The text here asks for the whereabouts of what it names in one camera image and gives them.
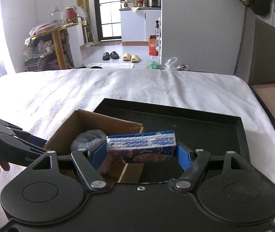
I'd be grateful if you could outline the white towel blanket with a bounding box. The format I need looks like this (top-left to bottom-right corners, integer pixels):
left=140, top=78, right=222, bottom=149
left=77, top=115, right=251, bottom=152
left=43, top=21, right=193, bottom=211
left=0, top=67, right=275, bottom=232

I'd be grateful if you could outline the white kitchen cabinet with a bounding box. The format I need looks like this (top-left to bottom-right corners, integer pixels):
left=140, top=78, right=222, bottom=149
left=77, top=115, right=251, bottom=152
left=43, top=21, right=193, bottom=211
left=120, top=7, right=162, bottom=46

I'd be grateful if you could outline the left yellow slipper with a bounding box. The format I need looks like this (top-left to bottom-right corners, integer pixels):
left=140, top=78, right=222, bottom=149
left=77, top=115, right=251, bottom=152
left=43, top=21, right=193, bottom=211
left=123, top=53, right=131, bottom=61

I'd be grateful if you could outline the black tray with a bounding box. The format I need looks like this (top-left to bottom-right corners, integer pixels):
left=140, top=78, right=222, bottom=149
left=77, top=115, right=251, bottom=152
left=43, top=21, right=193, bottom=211
left=94, top=98, right=251, bottom=183

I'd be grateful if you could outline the yellow leg side table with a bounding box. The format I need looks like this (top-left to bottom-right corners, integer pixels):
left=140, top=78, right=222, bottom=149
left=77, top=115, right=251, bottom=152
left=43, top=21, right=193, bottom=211
left=29, top=20, right=85, bottom=70

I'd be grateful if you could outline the grey fluffy plush ball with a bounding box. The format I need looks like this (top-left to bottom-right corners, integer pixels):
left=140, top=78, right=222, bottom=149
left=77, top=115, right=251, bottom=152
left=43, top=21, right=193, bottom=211
left=71, top=129, right=106, bottom=152

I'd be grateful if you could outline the blue tissue pack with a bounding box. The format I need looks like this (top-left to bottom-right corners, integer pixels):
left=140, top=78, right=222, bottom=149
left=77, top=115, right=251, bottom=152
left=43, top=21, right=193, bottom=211
left=106, top=131, right=177, bottom=163

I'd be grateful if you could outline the brown cardboard box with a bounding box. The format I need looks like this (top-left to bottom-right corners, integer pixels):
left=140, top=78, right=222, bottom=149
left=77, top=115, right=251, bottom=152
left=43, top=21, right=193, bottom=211
left=44, top=109, right=144, bottom=184

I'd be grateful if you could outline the dark upright board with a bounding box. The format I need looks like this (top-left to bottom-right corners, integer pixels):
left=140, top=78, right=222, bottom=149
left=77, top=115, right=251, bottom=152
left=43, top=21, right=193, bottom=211
left=249, top=19, right=275, bottom=85

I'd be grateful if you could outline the glass jar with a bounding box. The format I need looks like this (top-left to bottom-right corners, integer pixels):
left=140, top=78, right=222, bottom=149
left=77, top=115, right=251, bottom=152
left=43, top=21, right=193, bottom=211
left=51, top=7, right=64, bottom=26

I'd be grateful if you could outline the left black slipper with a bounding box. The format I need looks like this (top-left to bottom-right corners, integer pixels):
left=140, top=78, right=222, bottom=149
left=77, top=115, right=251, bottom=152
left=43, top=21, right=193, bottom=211
left=102, top=52, right=110, bottom=61

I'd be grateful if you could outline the white floor mat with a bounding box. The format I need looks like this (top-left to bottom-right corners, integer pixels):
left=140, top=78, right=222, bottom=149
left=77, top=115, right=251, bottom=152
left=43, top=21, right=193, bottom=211
left=86, top=62, right=134, bottom=69

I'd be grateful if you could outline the orange carton box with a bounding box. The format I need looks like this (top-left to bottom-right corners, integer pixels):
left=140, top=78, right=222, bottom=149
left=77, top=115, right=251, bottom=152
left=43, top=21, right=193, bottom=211
left=148, top=35, right=158, bottom=56

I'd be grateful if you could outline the yellow slipper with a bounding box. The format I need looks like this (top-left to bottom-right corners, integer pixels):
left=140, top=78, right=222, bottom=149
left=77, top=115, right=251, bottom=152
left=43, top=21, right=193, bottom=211
left=123, top=53, right=131, bottom=61
left=131, top=55, right=140, bottom=63

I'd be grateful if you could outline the right black slipper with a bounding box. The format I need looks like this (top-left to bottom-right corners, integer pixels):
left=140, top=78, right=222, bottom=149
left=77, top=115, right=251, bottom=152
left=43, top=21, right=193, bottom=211
left=110, top=51, right=120, bottom=60

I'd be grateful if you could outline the green plush on floor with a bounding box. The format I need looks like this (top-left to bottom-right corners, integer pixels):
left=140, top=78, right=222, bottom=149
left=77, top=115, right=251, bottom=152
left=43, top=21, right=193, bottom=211
left=147, top=61, right=164, bottom=70

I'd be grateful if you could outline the right yellow slipper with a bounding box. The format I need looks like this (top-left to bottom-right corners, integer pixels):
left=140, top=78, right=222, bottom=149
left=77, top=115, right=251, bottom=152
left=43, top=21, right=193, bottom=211
left=131, top=55, right=140, bottom=63

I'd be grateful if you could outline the clear plastic bag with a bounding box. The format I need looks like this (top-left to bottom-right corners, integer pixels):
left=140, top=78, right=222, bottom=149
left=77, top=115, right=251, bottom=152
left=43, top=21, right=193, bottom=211
left=163, top=57, right=189, bottom=71

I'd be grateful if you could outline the black slipper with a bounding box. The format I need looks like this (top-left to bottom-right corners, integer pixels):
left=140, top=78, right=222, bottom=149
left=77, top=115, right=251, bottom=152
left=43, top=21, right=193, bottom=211
left=110, top=51, right=120, bottom=60
left=102, top=52, right=110, bottom=61

